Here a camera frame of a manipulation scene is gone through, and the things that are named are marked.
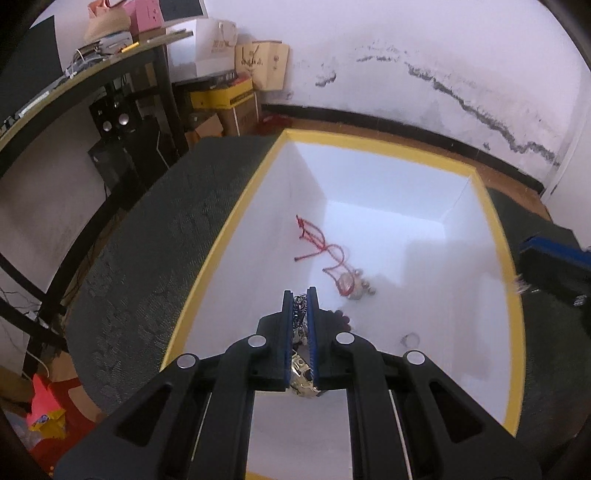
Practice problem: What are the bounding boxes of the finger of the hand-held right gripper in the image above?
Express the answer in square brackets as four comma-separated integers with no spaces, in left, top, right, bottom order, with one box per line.
[518,253,591,306]
[519,235,591,265]

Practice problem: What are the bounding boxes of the open cardboard carton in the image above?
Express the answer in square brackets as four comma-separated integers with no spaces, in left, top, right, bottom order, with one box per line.
[184,99,260,149]

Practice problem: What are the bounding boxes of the black monitor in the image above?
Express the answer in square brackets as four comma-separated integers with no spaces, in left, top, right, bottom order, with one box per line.
[0,18,64,121]

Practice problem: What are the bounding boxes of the black speaker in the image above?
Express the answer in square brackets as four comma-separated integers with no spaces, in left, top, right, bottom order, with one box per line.
[88,94,140,140]

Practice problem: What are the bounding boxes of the black computer case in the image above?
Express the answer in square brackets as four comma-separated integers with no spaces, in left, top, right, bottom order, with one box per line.
[87,129,172,200]

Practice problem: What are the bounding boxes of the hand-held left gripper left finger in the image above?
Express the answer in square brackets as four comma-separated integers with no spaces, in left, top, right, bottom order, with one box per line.
[55,290,296,480]

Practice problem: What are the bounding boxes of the pile of small desk items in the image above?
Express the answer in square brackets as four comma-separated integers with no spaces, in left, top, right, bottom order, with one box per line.
[64,41,140,78]

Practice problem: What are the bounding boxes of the dark patterned rug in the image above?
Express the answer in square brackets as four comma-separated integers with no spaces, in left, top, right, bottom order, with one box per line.
[69,136,591,439]

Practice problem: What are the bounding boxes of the red cloth bag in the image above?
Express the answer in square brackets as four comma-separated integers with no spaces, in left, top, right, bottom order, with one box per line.
[25,373,101,477]

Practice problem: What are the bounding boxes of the red cord pendant necklace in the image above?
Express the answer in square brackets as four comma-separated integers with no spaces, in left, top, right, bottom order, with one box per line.
[294,214,378,302]

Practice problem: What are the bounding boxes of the black and gold wristwatch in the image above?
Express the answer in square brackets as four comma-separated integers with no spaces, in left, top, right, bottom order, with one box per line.
[288,342,325,398]

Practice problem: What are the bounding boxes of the flat yellow and black box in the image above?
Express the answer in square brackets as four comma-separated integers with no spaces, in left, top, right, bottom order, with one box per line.
[189,77,257,111]

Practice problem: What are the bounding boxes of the dark desk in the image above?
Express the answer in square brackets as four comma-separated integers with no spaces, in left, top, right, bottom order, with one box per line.
[0,30,195,385]

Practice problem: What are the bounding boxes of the white framed dark panel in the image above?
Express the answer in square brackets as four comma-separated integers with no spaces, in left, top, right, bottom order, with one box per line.
[159,0,208,22]

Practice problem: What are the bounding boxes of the pink box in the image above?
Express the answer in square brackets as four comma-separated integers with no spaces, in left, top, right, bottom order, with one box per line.
[124,0,165,34]

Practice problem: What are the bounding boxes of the woven straw bag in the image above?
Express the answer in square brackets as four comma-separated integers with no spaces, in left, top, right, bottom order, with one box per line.
[84,0,133,43]

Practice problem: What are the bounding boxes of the white gift bag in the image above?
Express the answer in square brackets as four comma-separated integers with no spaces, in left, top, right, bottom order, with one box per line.
[165,17,239,85]

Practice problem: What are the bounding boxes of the brown paper bag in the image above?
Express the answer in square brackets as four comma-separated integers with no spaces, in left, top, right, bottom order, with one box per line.
[234,40,291,91]

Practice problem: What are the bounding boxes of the white box with yellow rim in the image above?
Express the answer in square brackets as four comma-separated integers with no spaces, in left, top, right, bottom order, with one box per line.
[161,129,528,480]

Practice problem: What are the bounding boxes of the yellow snack packet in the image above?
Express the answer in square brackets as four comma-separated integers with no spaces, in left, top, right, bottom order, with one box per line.
[27,408,68,440]

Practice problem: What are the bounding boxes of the silver chain necklace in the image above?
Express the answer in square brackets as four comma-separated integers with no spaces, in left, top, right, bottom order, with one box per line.
[292,292,311,345]

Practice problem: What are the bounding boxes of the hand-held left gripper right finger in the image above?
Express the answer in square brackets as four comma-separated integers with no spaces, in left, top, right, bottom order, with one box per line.
[307,286,541,480]

